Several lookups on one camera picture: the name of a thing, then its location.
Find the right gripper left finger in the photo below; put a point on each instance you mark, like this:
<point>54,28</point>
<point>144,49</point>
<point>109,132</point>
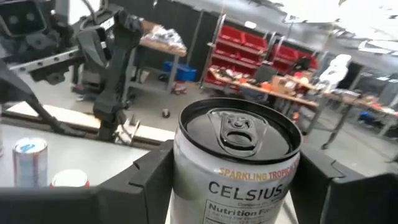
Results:
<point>93,205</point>

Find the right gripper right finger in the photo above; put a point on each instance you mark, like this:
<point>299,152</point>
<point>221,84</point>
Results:
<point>342,202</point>

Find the black-top white Celsius can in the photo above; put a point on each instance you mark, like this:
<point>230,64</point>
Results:
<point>236,186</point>

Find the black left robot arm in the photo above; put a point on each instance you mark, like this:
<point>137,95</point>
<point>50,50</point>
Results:
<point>118,77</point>

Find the red Fanta strawberry can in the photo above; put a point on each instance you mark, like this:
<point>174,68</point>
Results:
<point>70,179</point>

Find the silver blue Red Bull can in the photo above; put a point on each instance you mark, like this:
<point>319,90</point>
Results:
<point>29,165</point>

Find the wooden workbench with bags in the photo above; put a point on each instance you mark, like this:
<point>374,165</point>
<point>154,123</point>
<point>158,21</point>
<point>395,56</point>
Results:
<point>164,46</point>

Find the small wheel on floor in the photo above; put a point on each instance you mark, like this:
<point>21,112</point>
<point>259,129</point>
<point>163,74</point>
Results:
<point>165,113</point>

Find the long cluttered workbench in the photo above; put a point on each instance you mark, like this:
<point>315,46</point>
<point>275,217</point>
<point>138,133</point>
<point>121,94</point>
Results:
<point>280,90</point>

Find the white wrapped object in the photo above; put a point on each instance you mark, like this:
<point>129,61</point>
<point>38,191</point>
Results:
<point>337,70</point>

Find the blue storage bin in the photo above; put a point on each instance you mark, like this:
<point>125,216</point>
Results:
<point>183,71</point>

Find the metal rack with red bins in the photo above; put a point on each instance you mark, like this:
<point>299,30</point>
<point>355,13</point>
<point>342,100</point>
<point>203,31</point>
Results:
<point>242,46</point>

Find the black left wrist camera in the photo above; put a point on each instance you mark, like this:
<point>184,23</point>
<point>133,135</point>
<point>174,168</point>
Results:
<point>21,18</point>

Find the black metal table frame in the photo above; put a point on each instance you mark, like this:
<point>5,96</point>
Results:
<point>12,82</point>

